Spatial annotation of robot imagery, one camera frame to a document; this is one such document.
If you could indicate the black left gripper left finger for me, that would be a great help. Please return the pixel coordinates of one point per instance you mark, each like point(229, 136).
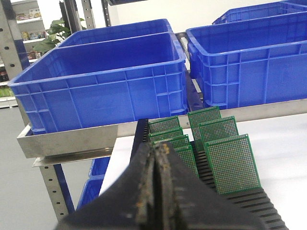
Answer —
point(121, 206)

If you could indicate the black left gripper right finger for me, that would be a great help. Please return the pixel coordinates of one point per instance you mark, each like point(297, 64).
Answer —
point(189, 204)

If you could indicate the green perforated circuit board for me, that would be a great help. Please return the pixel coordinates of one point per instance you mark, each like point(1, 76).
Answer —
point(170, 133)
point(163, 124)
point(177, 142)
point(232, 163)
point(202, 115)
point(218, 129)
point(187, 156)

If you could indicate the blue crate on lower shelf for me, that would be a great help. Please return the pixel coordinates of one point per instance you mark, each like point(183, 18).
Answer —
point(92, 186)

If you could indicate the green potted plant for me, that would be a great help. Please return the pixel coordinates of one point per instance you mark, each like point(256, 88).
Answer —
point(56, 33)

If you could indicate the blue plastic crate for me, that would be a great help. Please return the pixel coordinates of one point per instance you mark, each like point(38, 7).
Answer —
point(117, 32)
point(251, 62)
point(104, 83)
point(262, 10)

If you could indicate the perforated metal shelf upright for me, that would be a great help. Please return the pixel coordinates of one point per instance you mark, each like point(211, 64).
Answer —
point(12, 49)

